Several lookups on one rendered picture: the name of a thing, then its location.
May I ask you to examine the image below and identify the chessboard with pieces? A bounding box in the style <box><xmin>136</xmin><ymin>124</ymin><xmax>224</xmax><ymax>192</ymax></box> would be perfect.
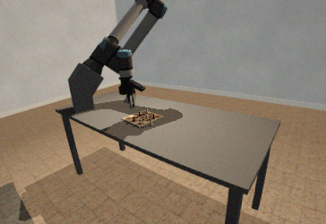
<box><xmin>122</xmin><ymin>110</ymin><xmax>163</xmax><ymax>127</ymax></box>

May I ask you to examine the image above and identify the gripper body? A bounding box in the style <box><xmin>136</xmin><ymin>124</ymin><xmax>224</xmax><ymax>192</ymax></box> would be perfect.
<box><xmin>119</xmin><ymin>76</ymin><xmax>135</xmax><ymax>95</ymax></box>

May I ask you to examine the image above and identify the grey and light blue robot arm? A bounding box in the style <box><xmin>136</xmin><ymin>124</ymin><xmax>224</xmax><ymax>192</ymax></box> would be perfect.
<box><xmin>83</xmin><ymin>0</ymin><xmax>167</xmax><ymax>77</ymax></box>

